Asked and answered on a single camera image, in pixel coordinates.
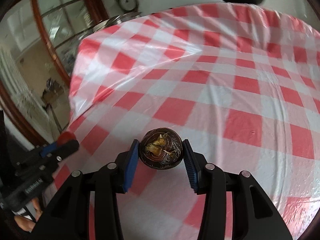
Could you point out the wooden framed glass door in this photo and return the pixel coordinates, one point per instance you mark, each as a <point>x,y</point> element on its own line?
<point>39,45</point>

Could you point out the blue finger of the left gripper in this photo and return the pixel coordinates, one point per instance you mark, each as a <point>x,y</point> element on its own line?
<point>60,152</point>

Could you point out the round wall gauge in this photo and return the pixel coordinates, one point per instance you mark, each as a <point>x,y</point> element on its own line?
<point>128,5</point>

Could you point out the left hand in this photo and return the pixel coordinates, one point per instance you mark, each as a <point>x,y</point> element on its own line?
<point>24,220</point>

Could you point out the red white checkered tablecloth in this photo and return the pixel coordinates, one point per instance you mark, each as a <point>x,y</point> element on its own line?
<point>241,83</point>

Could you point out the red cherry tomato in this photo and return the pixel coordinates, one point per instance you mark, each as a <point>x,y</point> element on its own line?
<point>65,137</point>

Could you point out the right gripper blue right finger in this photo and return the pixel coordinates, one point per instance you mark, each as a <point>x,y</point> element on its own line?
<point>254,214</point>

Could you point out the dark dried fruit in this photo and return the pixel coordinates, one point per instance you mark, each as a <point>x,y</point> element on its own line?
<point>161,149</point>

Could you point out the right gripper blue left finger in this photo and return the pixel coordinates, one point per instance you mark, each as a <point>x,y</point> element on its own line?
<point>67,214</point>

